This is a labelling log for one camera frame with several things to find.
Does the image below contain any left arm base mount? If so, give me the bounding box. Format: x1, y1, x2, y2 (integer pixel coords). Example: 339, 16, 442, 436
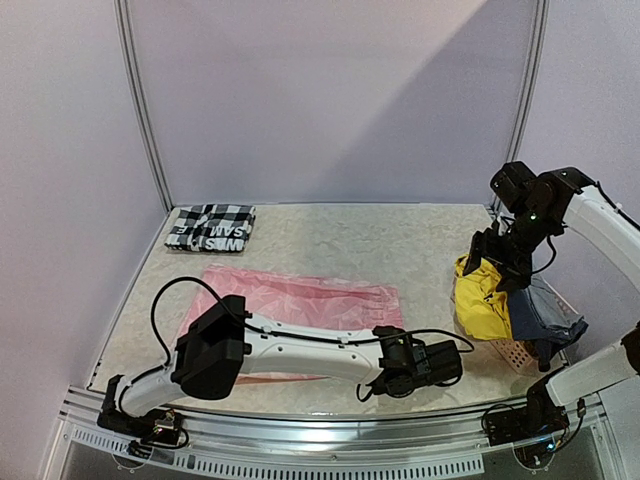
97, 375, 190, 449

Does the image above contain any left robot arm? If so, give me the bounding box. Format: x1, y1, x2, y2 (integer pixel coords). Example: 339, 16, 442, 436
97, 295, 463, 437

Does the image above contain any right corner wall post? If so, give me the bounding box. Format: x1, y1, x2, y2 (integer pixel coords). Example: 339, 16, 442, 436
490, 0, 550, 213

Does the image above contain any yellow garment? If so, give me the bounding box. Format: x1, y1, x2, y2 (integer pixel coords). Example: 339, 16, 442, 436
454, 254, 513, 341

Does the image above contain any corner wall post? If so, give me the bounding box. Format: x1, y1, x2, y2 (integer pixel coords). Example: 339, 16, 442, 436
490, 0, 550, 213
114, 0, 174, 214

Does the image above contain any aluminium front rail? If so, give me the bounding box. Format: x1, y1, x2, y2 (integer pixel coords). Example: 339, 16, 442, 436
45, 390, 621, 479

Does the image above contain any navy blue garment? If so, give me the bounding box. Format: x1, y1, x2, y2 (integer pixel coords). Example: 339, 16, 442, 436
507, 277, 588, 372

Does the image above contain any pink laundry basket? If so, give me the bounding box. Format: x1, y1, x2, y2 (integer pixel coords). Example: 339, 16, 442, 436
490, 339, 537, 375

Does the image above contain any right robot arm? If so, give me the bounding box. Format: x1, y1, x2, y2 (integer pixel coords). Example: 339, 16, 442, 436
463, 161, 639, 436

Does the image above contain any black white checkered shirt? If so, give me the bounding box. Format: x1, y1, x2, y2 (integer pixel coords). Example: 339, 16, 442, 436
164, 204, 256, 254

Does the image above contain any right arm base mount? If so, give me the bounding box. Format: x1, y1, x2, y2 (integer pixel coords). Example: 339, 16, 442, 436
480, 394, 586, 452

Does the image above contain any pink garment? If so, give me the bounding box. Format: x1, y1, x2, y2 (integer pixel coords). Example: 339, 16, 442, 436
185, 264, 405, 386

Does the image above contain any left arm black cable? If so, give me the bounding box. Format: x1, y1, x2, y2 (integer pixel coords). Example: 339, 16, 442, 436
149, 277, 476, 401

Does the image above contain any left corner wall post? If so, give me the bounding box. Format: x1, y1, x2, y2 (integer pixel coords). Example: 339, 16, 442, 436
114, 0, 174, 214

